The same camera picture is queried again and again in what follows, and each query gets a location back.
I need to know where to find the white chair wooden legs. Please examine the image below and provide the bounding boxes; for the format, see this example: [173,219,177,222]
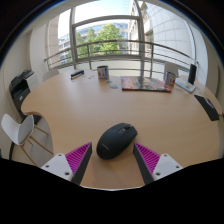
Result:
[0,113,54,166]

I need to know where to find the black tall tumbler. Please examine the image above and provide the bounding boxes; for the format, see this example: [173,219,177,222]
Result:
[187,63,198,86]

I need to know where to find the light blue cover magazine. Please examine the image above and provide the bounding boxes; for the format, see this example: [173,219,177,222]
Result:
[175,78,197,94]

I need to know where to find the green tree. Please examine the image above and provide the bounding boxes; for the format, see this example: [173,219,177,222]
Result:
[76,23,125,58]

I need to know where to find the red cover magazine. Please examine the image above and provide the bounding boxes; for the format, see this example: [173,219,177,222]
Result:
[120,75,173,93]

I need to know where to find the metal balcony railing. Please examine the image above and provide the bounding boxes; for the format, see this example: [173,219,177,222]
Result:
[44,39,200,78]

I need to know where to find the white printed cup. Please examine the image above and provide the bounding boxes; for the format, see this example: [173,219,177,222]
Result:
[96,65,110,81]
[165,71,177,87]

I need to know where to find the black mouse pad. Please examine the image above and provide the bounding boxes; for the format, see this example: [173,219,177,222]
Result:
[194,94,221,122]

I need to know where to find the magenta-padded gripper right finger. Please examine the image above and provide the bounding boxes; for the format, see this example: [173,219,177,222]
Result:
[132,142,184,185]

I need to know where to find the dark blue small box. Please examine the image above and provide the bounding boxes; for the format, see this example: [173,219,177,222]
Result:
[70,69,85,80]

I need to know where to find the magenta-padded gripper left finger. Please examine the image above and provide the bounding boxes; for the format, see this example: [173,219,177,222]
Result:
[40,142,93,186]

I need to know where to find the black computer mouse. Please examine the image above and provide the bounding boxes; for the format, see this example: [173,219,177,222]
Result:
[96,122,138,160]

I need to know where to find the black office printer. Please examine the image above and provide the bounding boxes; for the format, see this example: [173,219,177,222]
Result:
[8,68,42,125]

